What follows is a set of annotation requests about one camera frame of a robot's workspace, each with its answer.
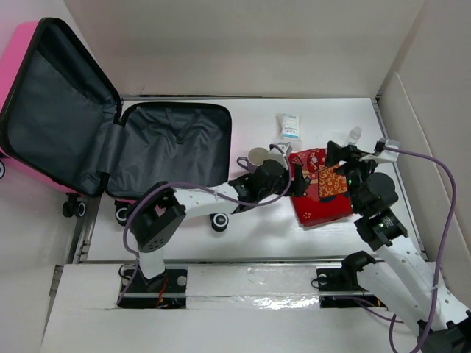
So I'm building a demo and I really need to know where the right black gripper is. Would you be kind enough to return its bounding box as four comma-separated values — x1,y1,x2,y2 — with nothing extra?
323,140,381,213

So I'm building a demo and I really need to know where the red patterned cloth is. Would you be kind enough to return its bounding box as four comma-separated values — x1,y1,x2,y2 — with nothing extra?
289,148,352,227

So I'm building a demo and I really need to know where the purple ceramic mug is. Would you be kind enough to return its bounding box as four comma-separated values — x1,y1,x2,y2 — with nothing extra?
236,147,282,173

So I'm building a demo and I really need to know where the white wet wipes pack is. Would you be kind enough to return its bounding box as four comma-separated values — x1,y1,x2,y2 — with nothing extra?
277,113,302,140

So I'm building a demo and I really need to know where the pink kids suitcase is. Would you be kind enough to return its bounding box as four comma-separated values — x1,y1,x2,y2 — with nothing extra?
1,18,232,224

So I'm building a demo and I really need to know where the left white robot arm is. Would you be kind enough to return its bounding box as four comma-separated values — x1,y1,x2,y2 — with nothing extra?
125,160,309,292

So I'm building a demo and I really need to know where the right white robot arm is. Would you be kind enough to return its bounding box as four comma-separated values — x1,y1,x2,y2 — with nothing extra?
325,138,470,352

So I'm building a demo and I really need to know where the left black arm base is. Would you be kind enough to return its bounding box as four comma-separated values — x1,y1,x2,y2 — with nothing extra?
118,266,188,310

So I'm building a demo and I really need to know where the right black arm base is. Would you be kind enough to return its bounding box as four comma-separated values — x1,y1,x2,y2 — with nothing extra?
311,268,386,308

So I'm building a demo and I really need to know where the clear plastic water bottle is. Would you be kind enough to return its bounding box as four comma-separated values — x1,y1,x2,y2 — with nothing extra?
344,126,362,146

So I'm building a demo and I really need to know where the aluminium rail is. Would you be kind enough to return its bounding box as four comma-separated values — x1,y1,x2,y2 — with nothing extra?
73,97,428,299

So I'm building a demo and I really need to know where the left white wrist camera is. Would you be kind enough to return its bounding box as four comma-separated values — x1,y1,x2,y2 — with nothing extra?
269,142,292,158

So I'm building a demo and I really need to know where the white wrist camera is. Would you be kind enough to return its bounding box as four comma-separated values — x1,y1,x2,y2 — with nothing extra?
360,138,400,165
269,142,292,158

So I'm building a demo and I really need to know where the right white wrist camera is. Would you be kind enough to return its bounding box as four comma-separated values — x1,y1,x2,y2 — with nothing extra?
360,138,400,165

